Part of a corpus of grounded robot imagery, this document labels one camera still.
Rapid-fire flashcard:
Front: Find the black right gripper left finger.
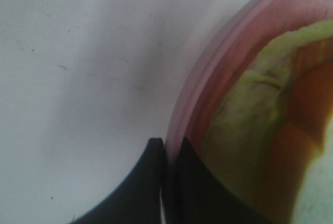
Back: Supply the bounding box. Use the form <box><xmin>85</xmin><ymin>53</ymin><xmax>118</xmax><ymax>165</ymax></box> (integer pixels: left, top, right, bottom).
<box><xmin>73</xmin><ymin>138</ymin><xmax>164</xmax><ymax>223</ymax></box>

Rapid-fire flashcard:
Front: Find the pink plate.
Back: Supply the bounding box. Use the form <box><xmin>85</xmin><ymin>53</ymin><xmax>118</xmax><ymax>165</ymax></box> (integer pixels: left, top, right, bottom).
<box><xmin>163</xmin><ymin>0</ymin><xmax>333</xmax><ymax>224</ymax></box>

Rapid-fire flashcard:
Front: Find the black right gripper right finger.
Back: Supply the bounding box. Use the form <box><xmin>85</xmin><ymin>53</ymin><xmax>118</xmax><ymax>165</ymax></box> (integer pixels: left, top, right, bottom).
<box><xmin>173</xmin><ymin>138</ymin><xmax>272</xmax><ymax>224</ymax></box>

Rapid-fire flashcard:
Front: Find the sandwich with lettuce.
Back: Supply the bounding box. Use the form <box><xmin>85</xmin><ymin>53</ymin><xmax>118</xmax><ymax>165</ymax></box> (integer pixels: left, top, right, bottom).
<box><xmin>201</xmin><ymin>19</ymin><xmax>332</xmax><ymax>223</ymax></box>

